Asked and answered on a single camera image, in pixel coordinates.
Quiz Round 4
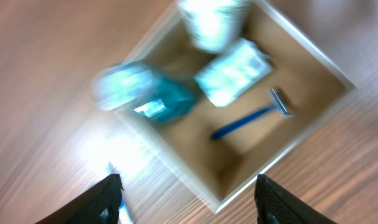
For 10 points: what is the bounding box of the blue white toothbrush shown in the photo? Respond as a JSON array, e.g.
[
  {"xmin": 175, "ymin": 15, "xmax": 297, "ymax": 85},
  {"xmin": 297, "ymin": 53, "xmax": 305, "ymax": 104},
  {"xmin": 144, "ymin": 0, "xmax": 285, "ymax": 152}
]
[{"xmin": 108, "ymin": 162, "xmax": 134, "ymax": 224}]

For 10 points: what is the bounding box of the white lotion tube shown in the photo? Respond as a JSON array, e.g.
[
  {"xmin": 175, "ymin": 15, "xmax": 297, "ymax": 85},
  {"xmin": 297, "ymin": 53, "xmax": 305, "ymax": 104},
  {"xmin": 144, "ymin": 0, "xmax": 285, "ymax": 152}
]
[{"xmin": 177, "ymin": 0, "xmax": 251, "ymax": 54}]

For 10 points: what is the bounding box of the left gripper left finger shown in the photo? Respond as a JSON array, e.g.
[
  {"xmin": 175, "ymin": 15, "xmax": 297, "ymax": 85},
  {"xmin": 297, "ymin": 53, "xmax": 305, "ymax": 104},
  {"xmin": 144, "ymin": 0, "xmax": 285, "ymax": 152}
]
[{"xmin": 37, "ymin": 174, "xmax": 122, "ymax": 224}]

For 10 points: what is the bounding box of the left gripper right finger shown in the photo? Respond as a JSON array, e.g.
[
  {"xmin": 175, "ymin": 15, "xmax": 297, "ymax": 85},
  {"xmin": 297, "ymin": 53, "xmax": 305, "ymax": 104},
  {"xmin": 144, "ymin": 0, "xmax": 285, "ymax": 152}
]
[{"xmin": 254, "ymin": 174, "xmax": 335, "ymax": 224}]

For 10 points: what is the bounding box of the green soap bar pack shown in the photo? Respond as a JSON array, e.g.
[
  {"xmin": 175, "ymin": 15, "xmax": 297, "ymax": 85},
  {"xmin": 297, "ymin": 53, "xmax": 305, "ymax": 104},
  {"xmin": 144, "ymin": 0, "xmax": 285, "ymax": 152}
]
[{"xmin": 195, "ymin": 38, "xmax": 273, "ymax": 108}]

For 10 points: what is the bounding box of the open white cardboard box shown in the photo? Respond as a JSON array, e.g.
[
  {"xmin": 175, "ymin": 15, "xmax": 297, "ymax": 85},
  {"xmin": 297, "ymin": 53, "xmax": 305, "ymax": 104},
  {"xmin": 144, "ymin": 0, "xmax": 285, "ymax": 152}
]
[{"xmin": 117, "ymin": 1, "xmax": 354, "ymax": 213}]

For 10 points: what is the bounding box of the blue mouthwash bottle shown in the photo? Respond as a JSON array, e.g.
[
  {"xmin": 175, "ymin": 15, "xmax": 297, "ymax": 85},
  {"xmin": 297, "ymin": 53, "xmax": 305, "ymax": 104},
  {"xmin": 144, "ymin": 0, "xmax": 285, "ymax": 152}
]
[{"xmin": 93, "ymin": 60, "xmax": 195, "ymax": 122}]

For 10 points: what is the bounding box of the blue disposable razor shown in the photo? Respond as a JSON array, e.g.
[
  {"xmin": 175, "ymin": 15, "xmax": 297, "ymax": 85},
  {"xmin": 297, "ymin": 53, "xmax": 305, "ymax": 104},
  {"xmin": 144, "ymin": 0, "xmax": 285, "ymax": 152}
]
[{"xmin": 210, "ymin": 89, "xmax": 293, "ymax": 141}]

